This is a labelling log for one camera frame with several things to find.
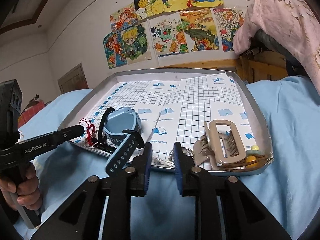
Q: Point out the brown cord yellow bead tie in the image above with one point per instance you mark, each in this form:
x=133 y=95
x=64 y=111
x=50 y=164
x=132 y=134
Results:
x=254 y=160

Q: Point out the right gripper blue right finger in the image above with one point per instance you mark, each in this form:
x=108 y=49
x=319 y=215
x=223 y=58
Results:
x=183 y=164

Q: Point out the red doodle drawing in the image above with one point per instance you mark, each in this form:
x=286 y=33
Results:
x=229 y=20

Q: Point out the grey shallow box tray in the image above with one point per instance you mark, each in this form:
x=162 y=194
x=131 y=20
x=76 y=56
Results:
x=256 y=118

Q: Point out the grid paper sheet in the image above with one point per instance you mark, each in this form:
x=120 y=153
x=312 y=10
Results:
x=173 y=110

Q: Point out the mermaid girl drawing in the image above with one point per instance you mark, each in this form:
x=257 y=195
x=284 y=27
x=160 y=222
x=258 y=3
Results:
x=123 y=18

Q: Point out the left hand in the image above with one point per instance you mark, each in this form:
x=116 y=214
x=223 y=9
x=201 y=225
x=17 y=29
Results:
x=28 y=191

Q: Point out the brown wall cabinet door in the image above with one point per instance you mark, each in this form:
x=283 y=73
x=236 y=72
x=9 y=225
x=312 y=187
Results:
x=73 y=80

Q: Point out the red checked cloth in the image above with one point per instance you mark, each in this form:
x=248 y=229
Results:
x=29 y=113

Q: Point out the blond boy drawing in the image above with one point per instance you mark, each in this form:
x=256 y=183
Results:
x=136 y=45

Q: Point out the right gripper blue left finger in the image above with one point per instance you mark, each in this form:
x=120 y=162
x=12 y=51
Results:
x=142 y=164

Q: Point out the wooden bed rail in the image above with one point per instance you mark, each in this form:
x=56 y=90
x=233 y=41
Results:
x=248 y=70

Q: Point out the pink floral quilt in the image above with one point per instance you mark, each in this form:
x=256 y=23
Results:
x=291 y=23

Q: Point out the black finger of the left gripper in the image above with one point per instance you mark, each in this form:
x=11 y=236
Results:
x=63 y=135

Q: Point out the orange landscape drawing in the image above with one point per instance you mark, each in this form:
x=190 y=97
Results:
x=200 y=28

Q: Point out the fruit cup drawing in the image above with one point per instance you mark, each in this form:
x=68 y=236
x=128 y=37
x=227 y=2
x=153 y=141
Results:
x=168 y=35

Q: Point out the beige claw hair clip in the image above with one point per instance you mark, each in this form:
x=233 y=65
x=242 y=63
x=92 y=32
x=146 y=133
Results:
x=221 y=145

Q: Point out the light blue bed sheet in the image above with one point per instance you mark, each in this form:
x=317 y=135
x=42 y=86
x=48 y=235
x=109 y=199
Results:
x=289 y=187

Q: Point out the anime girl drawing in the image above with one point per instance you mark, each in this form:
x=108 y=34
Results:
x=114 y=50

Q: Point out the yellow moon drawing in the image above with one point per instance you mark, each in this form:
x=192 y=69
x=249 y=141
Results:
x=148 y=8

